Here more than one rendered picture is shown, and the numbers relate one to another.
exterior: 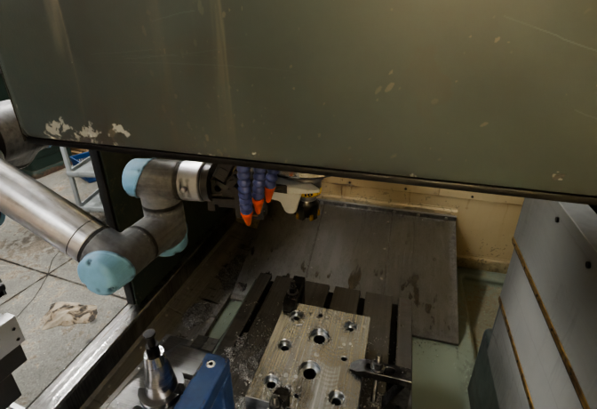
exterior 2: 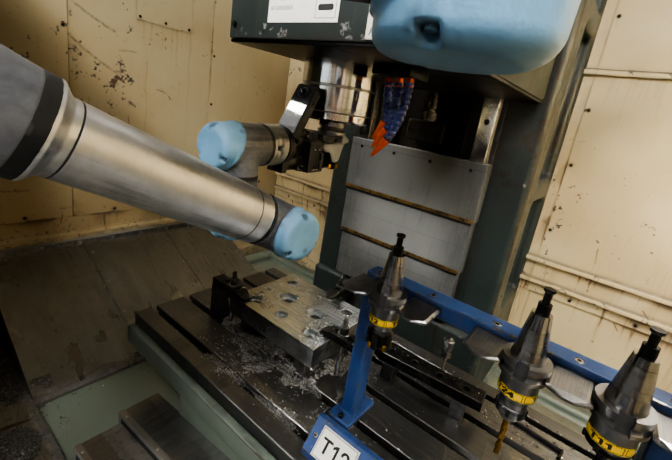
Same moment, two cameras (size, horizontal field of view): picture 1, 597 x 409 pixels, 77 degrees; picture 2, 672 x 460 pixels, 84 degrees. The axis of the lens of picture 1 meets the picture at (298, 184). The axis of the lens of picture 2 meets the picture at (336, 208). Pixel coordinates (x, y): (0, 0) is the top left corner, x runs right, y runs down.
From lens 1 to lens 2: 0.85 m
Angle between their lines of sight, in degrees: 65
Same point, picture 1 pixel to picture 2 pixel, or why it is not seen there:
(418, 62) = not seen: hidden behind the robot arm
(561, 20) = not seen: hidden behind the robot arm
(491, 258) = (242, 245)
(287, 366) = (303, 321)
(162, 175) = (263, 135)
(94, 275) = (308, 230)
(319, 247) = (115, 288)
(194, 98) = not seen: hidden behind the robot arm
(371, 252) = (173, 269)
